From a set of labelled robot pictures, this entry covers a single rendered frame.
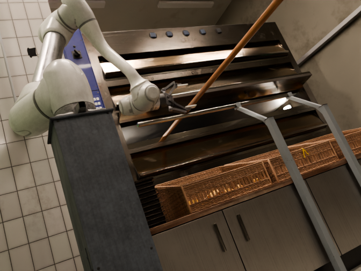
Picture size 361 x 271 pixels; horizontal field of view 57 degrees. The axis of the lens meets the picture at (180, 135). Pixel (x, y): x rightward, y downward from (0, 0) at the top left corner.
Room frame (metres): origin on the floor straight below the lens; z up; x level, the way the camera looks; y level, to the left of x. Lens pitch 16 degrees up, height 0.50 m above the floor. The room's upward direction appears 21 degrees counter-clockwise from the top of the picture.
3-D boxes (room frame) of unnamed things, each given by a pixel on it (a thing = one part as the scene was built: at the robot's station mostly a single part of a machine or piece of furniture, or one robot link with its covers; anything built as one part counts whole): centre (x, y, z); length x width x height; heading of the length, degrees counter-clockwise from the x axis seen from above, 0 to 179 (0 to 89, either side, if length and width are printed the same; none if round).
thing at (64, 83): (1.14, 0.35, 1.17); 0.18 x 0.16 x 0.22; 65
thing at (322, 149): (2.31, -0.57, 0.72); 0.56 x 0.49 x 0.28; 118
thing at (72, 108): (1.11, 0.33, 1.03); 0.22 x 0.18 x 0.06; 30
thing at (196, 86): (2.54, -0.43, 1.54); 1.79 x 0.11 x 0.19; 118
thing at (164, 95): (1.68, 0.01, 1.20); 0.09 x 0.07 x 0.08; 118
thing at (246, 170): (2.03, -0.04, 0.72); 0.56 x 0.49 x 0.28; 117
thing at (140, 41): (2.56, -0.42, 2.00); 1.80 x 0.08 x 0.21; 118
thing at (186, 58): (2.54, -0.43, 1.80); 1.79 x 0.11 x 0.19; 118
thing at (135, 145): (2.56, -0.42, 1.16); 1.80 x 0.06 x 0.04; 118
